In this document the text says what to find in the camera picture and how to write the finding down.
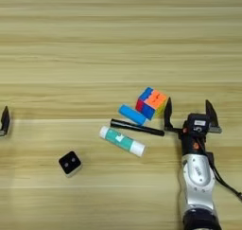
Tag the small black two-dot cube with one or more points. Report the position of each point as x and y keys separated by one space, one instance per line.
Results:
x=70 y=163

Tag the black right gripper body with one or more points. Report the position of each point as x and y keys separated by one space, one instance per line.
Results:
x=192 y=142

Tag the green white glue stick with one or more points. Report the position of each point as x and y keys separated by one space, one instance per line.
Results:
x=123 y=141

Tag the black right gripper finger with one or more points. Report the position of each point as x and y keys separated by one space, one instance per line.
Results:
x=168 y=115
x=212 y=115

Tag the black marker pen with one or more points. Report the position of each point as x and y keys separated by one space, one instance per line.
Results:
x=135 y=127

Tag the blue rectangular eraser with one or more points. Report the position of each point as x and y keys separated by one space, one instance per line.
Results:
x=132 y=114

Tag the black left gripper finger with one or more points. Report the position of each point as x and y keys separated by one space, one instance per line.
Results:
x=5 y=120

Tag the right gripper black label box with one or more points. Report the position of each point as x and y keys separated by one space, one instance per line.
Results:
x=198 y=121

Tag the multicolour puzzle cube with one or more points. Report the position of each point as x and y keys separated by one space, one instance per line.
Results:
x=152 y=102

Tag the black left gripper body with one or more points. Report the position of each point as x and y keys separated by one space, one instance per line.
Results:
x=2 y=133

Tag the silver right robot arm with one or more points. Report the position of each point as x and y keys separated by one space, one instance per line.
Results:
x=198 y=177

